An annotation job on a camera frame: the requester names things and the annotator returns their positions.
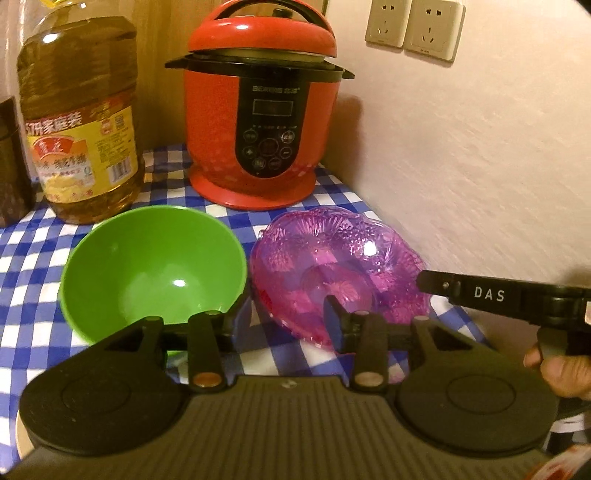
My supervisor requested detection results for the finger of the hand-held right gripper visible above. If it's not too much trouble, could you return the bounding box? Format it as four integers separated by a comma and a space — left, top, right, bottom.
416, 270, 546, 320

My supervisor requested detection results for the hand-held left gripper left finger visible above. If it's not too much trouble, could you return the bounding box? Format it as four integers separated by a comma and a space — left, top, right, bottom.
104, 295, 252, 395

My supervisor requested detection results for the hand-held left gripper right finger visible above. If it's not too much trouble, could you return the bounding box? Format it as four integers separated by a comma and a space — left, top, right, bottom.
323, 294, 467, 393

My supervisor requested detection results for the purple glass bowl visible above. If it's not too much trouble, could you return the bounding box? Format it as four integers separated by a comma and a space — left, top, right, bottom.
249, 206, 430, 352

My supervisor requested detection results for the green plastic bowl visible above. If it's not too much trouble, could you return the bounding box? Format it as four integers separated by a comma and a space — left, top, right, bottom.
60, 206, 249, 354

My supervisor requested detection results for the person's right hand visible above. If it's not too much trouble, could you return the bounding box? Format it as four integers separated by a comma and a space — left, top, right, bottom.
524, 345, 591, 398

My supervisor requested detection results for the blue white checkered tablecloth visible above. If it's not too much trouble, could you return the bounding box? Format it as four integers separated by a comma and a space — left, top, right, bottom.
0, 143, 492, 472

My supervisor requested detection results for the red white packet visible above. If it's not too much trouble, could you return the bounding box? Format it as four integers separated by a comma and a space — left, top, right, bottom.
545, 401, 591, 480

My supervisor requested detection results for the red electric pressure cooker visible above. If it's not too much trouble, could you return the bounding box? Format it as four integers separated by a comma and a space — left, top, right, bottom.
165, 0, 356, 212

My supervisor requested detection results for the dark brown jar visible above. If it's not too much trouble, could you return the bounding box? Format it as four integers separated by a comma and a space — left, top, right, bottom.
0, 96, 35, 228

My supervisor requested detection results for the large cooking oil bottle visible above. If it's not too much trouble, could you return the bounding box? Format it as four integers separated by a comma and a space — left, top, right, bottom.
17, 0, 146, 225

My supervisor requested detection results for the beige wall socket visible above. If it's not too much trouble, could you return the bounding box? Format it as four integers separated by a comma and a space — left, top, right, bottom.
404, 0, 466, 62
365, 0, 413, 48

